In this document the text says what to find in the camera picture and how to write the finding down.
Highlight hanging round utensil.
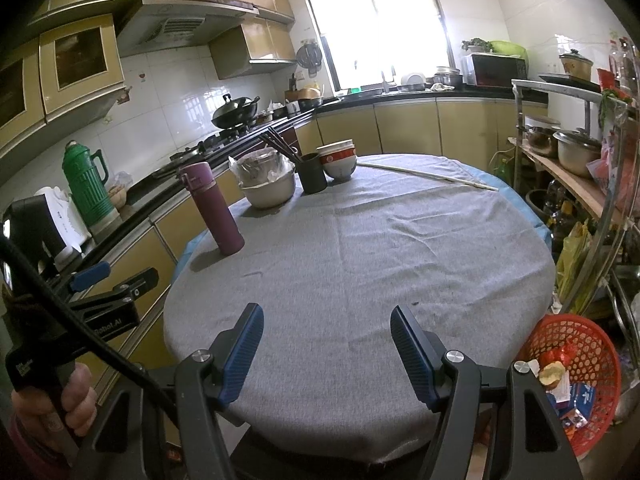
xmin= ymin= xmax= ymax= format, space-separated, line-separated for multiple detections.
xmin=296 ymin=40 xmax=322 ymax=71

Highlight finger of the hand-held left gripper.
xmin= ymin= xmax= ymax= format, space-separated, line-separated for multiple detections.
xmin=70 ymin=268 xmax=160 ymax=313
xmin=52 ymin=262 xmax=111 ymax=301

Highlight black gas stove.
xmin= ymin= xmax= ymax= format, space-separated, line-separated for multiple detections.
xmin=170 ymin=127 xmax=262 ymax=162

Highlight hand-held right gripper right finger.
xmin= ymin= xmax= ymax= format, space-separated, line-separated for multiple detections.
xmin=390 ymin=305 xmax=583 ymax=480

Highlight red mesh basket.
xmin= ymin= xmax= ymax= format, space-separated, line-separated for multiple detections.
xmin=515 ymin=314 xmax=622 ymax=461

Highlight metal shelf rack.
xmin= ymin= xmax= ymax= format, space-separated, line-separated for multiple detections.
xmin=509 ymin=77 xmax=640 ymax=313

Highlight grey tablecloth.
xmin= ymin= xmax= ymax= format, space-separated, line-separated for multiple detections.
xmin=163 ymin=154 xmax=557 ymax=463

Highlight yellow plastic bag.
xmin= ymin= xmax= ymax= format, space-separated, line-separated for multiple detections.
xmin=555 ymin=220 xmax=594 ymax=312

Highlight steel cooking pot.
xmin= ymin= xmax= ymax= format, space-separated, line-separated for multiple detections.
xmin=433 ymin=66 xmax=464 ymax=90

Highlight green thermos jug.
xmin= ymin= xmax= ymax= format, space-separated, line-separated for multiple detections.
xmin=62 ymin=140 xmax=113 ymax=221

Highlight white electric kettle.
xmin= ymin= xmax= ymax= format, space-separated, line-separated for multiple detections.
xmin=34 ymin=186 xmax=93 ymax=257

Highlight steel range hood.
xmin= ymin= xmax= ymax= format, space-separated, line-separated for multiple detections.
xmin=30 ymin=0 xmax=261 ymax=58

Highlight small steel pot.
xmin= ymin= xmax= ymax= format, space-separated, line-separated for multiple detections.
xmin=525 ymin=125 xmax=561 ymax=159

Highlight black wok with lid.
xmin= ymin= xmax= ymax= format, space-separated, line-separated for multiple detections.
xmin=211 ymin=92 xmax=261 ymax=130

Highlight blue table cover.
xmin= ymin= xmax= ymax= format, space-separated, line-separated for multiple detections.
xmin=172 ymin=165 xmax=557 ymax=278

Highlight blue carton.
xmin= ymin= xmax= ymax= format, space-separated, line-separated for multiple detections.
xmin=564 ymin=382 xmax=597 ymax=419

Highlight person's left forearm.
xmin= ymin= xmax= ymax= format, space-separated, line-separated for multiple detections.
xmin=0 ymin=417 xmax=71 ymax=480

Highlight plastic-covered bowl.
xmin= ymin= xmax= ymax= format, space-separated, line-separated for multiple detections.
xmin=229 ymin=150 xmax=296 ymax=188

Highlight brown lidded cooker pot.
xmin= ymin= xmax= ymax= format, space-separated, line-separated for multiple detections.
xmin=559 ymin=49 xmax=595 ymax=81

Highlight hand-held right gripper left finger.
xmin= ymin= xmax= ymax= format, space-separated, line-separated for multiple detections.
xmin=82 ymin=303 xmax=265 ymax=480

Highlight green plastic basin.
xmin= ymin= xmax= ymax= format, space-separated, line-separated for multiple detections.
xmin=487 ymin=40 xmax=527 ymax=59

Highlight pink plastic bag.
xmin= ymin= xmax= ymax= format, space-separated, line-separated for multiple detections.
xmin=587 ymin=130 xmax=640 ymax=212

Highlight clear bottles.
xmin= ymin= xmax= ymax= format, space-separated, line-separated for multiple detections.
xmin=607 ymin=30 xmax=640 ymax=92

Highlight yellow glass-door wall cabinet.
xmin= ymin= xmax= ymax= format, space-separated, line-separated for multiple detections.
xmin=39 ymin=14 xmax=126 ymax=116
xmin=0 ymin=40 xmax=48 ymax=156

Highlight microwave oven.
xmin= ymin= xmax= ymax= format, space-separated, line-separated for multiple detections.
xmin=462 ymin=52 xmax=530 ymax=87

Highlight white bowl red band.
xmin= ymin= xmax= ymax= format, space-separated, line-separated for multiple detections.
xmin=320 ymin=149 xmax=358 ymax=183

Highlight yellow corner wall cabinet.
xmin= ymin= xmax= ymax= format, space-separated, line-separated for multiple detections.
xmin=209 ymin=21 xmax=298 ymax=80

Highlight large steel pot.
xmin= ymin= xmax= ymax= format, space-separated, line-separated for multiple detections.
xmin=552 ymin=129 xmax=604 ymax=177

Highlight wooden knife block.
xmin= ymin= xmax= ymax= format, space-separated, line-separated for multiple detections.
xmin=285 ymin=74 xmax=322 ymax=104

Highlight purple thermos bottle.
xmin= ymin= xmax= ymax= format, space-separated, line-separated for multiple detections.
xmin=176 ymin=161 xmax=245 ymax=256

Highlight apple core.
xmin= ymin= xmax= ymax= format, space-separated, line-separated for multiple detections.
xmin=537 ymin=360 xmax=567 ymax=390

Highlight person's left hand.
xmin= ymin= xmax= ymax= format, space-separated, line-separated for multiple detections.
xmin=11 ymin=362 xmax=98 ymax=441

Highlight long white stick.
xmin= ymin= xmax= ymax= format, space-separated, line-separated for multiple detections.
xmin=356 ymin=161 xmax=500 ymax=192

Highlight window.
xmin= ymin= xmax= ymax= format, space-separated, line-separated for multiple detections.
xmin=295 ymin=0 xmax=461 ymax=93

